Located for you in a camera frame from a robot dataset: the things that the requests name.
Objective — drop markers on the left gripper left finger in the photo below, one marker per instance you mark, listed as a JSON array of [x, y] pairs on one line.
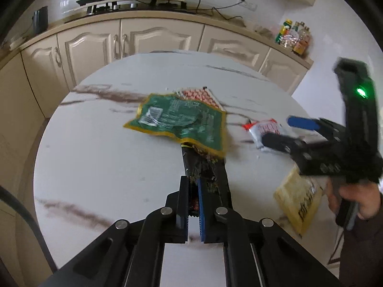
[[129, 254]]

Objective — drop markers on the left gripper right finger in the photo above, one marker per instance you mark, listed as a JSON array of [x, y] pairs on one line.
[[256, 253]]

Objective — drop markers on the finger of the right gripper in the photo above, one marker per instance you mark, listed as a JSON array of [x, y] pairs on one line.
[[303, 123], [281, 143]]

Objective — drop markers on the white red sauce packet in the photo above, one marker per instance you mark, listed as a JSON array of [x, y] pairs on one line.
[[259, 128]]

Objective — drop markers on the green gold foil packet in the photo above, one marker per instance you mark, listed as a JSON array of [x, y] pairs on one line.
[[185, 121]]

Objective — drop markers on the cream kitchen cabinets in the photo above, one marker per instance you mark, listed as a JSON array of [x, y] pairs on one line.
[[134, 44]]

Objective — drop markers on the person right hand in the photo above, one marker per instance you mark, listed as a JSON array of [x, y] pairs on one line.
[[366, 194]]

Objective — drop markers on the yellow soup packet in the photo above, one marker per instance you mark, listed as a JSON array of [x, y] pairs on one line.
[[299, 197]]

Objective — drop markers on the condiment bottles group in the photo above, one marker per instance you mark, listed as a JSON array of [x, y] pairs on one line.
[[295, 37]]

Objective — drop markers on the red white checked wrapper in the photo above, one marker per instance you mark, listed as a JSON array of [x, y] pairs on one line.
[[202, 94]]

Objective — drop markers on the round marble table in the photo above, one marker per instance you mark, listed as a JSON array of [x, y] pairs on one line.
[[195, 263]]

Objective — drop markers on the black gas stove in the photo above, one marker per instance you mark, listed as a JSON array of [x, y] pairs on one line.
[[93, 7]]

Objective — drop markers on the black kettle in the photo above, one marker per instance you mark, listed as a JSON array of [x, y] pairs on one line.
[[40, 20]]

